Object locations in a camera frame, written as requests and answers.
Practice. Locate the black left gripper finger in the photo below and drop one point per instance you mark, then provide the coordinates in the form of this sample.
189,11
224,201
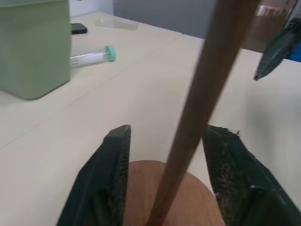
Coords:
277,51
244,179
98,179

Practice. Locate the brown wooden pole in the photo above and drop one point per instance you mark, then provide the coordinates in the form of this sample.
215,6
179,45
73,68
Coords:
207,103

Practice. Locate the round wooden base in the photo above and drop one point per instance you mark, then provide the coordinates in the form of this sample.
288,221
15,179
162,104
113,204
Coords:
185,200

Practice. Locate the blue crate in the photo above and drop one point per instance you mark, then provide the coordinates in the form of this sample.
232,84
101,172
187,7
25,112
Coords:
295,50

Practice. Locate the brown cardboard box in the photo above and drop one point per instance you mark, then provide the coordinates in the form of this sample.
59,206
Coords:
265,26

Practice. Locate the clear tube with green cap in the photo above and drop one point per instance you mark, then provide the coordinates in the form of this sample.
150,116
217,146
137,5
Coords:
94,57

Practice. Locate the green plastic bin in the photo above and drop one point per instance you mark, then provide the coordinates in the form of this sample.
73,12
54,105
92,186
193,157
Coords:
33,47

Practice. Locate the black smartphone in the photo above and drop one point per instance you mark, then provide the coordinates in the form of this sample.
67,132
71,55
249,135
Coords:
78,28

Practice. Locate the clear plastic tray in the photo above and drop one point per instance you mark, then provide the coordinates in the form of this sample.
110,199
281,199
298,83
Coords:
116,23

